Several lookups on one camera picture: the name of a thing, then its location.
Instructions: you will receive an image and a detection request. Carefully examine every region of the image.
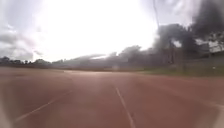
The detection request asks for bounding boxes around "red running track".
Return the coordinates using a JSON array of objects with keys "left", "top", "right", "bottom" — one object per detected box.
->
[{"left": 0, "top": 67, "right": 224, "bottom": 128}]

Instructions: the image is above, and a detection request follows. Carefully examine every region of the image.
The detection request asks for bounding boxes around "group of tall dark trees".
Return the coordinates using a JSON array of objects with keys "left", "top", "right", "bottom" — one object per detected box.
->
[{"left": 152, "top": 0, "right": 224, "bottom": 65}]

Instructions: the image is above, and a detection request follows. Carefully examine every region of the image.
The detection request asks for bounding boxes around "row of distant trees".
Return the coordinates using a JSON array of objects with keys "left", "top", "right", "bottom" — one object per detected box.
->
[{"left": 0, "top": 45, "right": 155, "bottom": 71}]

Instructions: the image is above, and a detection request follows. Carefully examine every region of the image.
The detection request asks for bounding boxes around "thin pole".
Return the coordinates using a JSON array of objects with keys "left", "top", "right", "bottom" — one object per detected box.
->
[{"left": 152, "top": 0, "right": 161, "bottom": 30}]

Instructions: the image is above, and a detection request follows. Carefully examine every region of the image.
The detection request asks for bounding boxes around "grass strip beside track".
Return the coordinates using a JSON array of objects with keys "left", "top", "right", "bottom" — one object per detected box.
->
[{"left": 142, "top": 57, "right": 224, "bottom": 78}]

